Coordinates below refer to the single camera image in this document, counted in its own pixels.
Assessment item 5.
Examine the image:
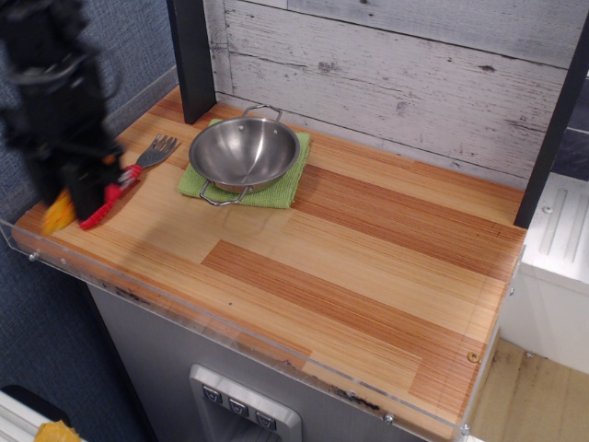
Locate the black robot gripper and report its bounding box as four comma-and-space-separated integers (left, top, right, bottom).
1, 64, 123, 221

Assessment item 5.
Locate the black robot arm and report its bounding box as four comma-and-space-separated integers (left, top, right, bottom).
1, 1, 123, 228

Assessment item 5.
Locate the grey toy fridge cabinet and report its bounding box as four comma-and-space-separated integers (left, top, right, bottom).
90, 285, 469, 441

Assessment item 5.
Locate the clear acrylic table guard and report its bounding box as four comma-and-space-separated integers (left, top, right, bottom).
10, 92, 525, 422

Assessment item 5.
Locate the green cloth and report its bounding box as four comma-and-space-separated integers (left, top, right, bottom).
178, 133, 310, 209

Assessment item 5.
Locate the yellow object at corner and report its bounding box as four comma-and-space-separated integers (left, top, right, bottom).
33, 421, 81, 442

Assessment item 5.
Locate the silver dispenser button panel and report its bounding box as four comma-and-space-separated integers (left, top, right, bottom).
190, 364, 303, 441

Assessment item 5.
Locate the white ribbed side unit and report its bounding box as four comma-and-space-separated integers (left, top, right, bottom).
498, 173, 588, 373

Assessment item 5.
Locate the red-handled metal fork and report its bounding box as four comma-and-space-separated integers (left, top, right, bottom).
78, 134, 178, 230

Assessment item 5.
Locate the stainless steel bowl with handles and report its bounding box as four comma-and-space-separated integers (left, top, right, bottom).
189, 104, 303, 206

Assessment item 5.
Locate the black left vertical post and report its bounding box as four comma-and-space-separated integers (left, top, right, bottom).
167, 0, 216, 124

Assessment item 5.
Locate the black vertical post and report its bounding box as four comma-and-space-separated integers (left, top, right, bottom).
514, 17, 588, 228
167, 0, 216, 124

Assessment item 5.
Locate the black right vertical post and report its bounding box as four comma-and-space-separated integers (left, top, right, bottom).
514, 17, 588, 228

